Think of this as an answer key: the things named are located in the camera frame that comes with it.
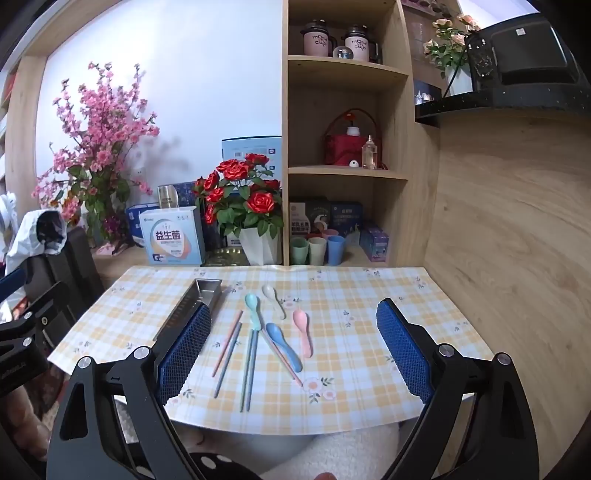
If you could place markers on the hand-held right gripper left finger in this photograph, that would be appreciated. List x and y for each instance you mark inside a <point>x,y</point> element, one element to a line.
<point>184,355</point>

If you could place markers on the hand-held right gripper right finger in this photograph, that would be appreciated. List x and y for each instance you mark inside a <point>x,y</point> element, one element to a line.
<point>404,355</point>

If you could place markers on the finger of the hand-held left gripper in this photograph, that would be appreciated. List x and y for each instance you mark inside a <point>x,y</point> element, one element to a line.
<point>44,309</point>
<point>11,281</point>

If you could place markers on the stainless steel utensil tray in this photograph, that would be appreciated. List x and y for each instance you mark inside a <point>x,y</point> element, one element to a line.
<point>203,288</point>

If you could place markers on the mint green spoon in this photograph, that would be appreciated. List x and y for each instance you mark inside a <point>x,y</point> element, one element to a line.
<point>251,302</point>

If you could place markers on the blue spoon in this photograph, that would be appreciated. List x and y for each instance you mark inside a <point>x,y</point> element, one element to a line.
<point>274,331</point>

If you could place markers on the cream white spoon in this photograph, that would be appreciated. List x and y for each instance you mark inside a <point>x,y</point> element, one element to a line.
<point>268,291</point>

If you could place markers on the pink spoon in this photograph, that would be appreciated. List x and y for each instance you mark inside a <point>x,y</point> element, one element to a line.
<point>300,318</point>

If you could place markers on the black chair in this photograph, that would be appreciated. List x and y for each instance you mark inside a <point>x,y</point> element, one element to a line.
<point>69,267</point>

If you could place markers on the white plastic bag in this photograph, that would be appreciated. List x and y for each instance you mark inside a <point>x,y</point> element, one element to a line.
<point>23,230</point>

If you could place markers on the yellow plaid floral tablecloth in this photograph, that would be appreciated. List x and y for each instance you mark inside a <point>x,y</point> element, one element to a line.
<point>369,286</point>

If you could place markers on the pink wrapping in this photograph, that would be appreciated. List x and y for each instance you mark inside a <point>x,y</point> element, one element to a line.
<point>111,249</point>

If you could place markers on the gold embossed tin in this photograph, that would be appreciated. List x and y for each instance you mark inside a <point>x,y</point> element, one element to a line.
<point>221,256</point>

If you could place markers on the light blue orange box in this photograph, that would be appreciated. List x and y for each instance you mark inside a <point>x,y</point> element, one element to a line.
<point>168,240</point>

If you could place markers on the white fluffy cloth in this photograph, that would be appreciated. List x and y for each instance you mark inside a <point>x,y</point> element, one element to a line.
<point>332,447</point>

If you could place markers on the small purple box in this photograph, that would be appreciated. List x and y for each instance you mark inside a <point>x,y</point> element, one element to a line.
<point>374,242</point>

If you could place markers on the black polka-dot cloth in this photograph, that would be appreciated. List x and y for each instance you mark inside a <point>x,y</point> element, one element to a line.
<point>221,468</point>

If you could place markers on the beige cup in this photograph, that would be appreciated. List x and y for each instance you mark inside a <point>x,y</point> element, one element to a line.
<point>317,251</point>

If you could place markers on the pink cup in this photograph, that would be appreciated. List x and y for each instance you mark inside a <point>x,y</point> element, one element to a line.
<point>330,233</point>

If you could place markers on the green cup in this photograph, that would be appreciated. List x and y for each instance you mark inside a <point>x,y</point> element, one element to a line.
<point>299,251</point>

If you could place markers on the blue product box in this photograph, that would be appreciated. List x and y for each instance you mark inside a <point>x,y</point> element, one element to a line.
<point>346,217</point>

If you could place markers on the grey carton with gold print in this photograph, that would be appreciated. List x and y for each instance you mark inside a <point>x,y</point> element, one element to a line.
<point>168,196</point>

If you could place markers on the dark blue patterned box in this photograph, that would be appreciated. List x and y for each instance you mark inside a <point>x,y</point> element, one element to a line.
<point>187,194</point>

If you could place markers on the dark product box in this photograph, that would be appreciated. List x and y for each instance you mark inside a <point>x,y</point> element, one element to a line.
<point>318,212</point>

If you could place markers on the red rose bouquet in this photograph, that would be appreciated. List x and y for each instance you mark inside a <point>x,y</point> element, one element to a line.
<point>261,203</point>

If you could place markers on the pink blossom flower arrangement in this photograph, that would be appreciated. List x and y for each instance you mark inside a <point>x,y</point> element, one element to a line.
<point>99,134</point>

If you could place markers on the white product box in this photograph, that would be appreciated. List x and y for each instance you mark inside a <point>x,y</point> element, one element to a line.
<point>298,217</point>

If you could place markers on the glass perfume bottle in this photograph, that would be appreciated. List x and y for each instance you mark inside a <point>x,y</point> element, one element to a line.
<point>369,157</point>

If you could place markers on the wooden shelf unit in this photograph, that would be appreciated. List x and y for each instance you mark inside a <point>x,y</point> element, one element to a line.
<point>314,173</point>

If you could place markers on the white blue flat box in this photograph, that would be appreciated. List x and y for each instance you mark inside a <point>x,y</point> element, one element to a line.
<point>240,150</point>

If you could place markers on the red gift basket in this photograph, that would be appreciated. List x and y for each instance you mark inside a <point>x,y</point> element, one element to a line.
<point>341,147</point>

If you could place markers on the small dark box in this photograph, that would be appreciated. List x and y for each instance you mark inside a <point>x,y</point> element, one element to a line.
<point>425,92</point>

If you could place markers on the black speckled shelf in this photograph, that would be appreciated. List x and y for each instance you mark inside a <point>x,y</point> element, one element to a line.
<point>485,104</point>

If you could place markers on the white flower vase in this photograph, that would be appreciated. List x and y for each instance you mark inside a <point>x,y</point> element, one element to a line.
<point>459,81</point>

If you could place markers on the small snow globe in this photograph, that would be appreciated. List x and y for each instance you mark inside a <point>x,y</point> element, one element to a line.
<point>342,53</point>

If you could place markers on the black appliance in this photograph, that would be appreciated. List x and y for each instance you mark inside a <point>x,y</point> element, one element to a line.
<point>526,46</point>

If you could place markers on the pale pink rose bouquet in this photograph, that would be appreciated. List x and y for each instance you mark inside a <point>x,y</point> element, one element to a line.
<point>445,23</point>

